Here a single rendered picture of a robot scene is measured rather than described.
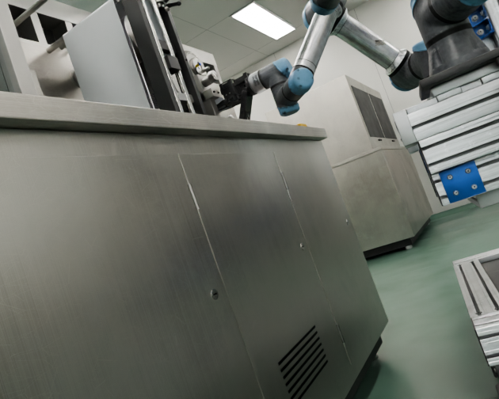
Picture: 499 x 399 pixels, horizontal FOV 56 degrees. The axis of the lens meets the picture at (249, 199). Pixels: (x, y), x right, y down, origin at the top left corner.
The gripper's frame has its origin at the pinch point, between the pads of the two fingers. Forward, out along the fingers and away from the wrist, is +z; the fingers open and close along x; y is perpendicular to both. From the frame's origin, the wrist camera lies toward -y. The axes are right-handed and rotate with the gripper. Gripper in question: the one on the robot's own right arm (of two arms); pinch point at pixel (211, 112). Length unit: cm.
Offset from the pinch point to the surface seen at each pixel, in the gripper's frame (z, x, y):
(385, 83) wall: -6, -444, 69
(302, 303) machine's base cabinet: -29, 43, -70
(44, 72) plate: 30, 45, 25
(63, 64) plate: 30, 35, 29
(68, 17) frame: 30, 25, 51
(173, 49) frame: -14.3, 36.1, 11.8
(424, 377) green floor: -43, 7, -109
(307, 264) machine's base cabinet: -29, 31, -62
